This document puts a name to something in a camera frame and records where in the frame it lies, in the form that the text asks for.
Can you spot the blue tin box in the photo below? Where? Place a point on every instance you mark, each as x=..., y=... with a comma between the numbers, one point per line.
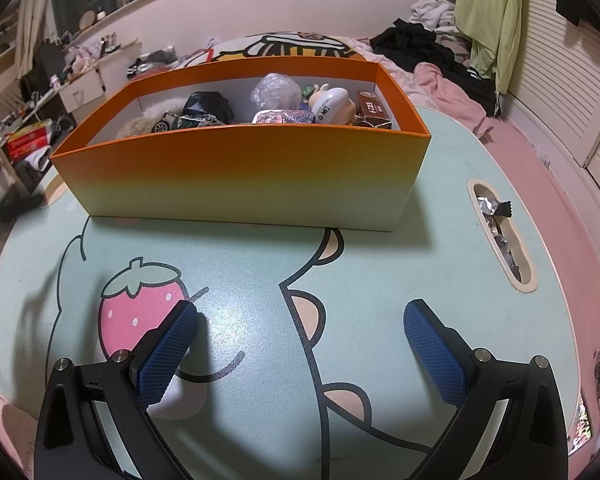
x=285, y=117

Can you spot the beige curtain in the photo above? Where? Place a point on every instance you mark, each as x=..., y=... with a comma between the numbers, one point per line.
x=30, y=20

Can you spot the orange cardboard box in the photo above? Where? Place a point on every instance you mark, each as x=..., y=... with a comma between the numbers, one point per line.
x=230, y=175

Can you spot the white cartoon figurine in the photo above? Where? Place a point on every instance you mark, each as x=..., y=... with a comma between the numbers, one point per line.
x=332, y=105

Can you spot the red carton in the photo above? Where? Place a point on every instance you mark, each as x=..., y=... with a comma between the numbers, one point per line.
x=27, y=140

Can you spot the pile of foil wrappers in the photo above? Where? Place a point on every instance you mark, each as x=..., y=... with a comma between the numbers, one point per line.
x=492, y=206

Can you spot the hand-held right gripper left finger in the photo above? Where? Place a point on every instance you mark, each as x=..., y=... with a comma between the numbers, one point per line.
x=167, y=355

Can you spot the bubble wrap ball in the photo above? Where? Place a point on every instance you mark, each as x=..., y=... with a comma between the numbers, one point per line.
x=275, y=91

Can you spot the white clothes pile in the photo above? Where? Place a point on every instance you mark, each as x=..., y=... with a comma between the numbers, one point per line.
x=432, y=12

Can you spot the colourful packet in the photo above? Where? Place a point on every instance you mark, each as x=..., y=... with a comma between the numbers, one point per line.
x=582, y=422

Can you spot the cartoon printed desktop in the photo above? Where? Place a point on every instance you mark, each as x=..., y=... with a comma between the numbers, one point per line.
x=405, y=260

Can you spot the brown packet box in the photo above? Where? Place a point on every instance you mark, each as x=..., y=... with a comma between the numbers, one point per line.
x=372, y=107

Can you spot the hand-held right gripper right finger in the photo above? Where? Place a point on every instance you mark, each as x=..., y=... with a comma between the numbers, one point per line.
x=435, y=355

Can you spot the pink bed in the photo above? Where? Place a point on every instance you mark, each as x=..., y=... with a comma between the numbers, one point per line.
x=540, y=220

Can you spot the white louvered door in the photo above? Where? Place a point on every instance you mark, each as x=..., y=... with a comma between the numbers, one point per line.
x=555, y=85

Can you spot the round wooden mirror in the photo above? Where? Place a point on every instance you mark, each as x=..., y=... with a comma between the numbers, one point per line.
x=86, y=20

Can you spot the cartoon printed cushion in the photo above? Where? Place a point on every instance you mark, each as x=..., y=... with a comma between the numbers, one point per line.
x=290, y=42

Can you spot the black clothes pile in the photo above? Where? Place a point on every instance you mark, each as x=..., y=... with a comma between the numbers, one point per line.
x=420, y=47

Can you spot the green hanging garment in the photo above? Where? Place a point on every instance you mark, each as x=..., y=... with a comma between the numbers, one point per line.
x=490, y=15

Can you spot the black lace-trimmed cloth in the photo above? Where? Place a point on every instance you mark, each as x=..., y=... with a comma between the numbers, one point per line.
x=207, y=105

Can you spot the white cluttered desk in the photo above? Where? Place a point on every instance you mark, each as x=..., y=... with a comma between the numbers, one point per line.
x=82, y=90

